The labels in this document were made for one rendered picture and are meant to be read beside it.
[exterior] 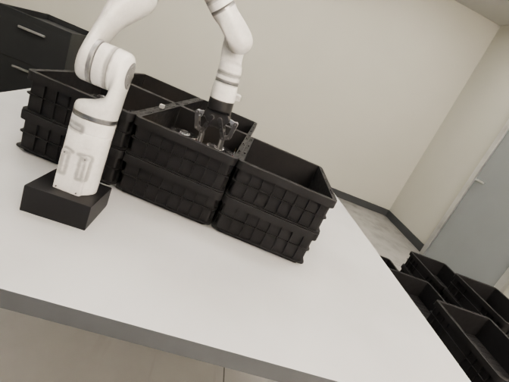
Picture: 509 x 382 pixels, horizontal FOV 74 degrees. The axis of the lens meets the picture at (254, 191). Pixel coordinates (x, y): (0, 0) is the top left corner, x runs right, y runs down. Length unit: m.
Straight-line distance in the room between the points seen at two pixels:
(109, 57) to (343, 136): 4.20
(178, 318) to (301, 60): 4.09
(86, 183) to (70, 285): 0.25
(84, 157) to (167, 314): 0.38
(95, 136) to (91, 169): 0.08
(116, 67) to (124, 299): 0.45
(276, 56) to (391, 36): 1.42
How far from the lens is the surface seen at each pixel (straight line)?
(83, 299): 0.68
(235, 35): 1.00
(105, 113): 0.79
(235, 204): 0.96
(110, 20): 0.85
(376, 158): 5.03
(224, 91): 1.02
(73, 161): 0.83
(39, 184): 0.87
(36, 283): 0.70
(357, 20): 4.72
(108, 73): 0.78
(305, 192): 0.94
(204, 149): 0.93
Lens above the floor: 1.16
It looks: 19 degrees down
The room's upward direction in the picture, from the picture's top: 24 degrees clockwise
